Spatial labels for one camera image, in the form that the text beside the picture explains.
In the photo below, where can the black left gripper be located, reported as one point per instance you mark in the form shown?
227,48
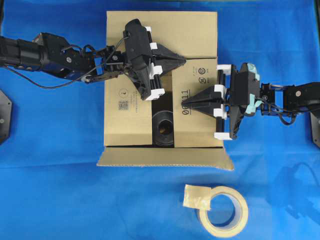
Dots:
143,69

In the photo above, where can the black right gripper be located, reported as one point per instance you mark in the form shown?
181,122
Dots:
229,101

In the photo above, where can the brown cardboard box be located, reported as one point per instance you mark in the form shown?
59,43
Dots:
128,138

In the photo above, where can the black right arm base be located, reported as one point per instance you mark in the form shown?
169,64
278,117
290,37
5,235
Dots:
315,127

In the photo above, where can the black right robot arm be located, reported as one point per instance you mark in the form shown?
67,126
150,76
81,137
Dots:
287,102

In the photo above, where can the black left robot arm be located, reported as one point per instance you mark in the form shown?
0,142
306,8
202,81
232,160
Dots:
53,55

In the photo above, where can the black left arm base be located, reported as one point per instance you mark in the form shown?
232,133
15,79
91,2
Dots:
5,116

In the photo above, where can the black spool front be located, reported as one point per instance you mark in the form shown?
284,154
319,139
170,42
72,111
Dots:
163,122

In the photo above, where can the beige masking tape roll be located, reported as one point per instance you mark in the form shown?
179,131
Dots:
222,211

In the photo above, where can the blue table cloth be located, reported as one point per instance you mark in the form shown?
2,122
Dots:
51,187

